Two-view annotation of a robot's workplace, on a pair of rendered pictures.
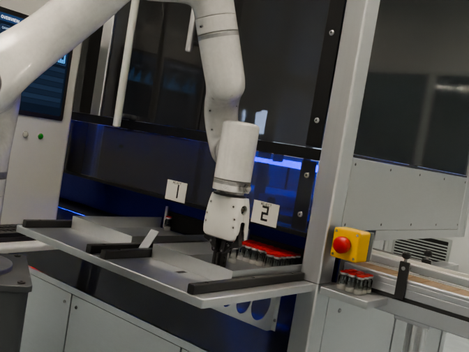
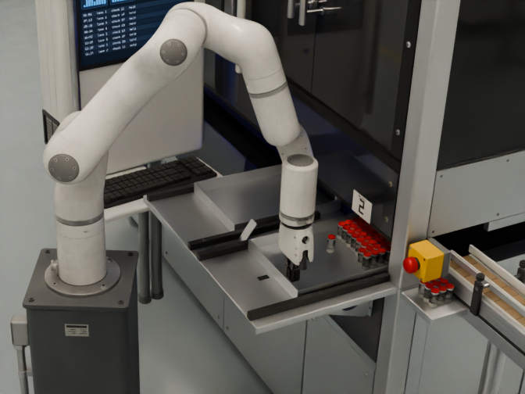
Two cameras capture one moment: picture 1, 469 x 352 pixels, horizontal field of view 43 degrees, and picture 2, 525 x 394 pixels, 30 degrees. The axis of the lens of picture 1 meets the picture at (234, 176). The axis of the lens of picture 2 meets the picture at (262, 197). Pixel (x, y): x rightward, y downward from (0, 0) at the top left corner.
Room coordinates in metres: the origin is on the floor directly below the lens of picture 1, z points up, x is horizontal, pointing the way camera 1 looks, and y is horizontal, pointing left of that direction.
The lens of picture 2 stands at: (-0.59, -0.64, 2.27)
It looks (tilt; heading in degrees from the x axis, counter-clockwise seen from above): 29 degrees down; 21
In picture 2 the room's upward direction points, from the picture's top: 3 degrees clockwise
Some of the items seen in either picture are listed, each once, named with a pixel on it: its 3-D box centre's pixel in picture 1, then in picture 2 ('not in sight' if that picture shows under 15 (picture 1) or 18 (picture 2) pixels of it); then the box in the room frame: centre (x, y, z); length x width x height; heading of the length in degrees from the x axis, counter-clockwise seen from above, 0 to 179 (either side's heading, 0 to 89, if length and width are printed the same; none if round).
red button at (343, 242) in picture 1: (342, 244); (412, 264); (1.39, -0.28, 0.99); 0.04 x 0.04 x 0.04; 50
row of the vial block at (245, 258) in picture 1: (257, 255); (357, 244); (1.56, -0.09, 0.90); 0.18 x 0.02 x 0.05; 50
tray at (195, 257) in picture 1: (236, 260); (328, 254); (1.49, -0.04, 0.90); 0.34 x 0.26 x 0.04; 140
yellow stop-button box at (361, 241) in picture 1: (352, 244); (427, 260); (1.42, -0.31, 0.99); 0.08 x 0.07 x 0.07; 140
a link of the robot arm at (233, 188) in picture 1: (232, 186); (297, 215); (1.33, 0.00, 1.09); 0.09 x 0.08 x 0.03; 50
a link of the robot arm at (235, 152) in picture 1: (236, 150); (298, 184); (1.34, 0.00, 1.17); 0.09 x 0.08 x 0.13; 17
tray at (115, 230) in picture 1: (147, 231); (266, 195); (1.71, 0.22, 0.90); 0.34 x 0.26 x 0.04; 140
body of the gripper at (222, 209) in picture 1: (227, 214); (295, 236); (1.33, 0.00, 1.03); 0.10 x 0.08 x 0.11; 50
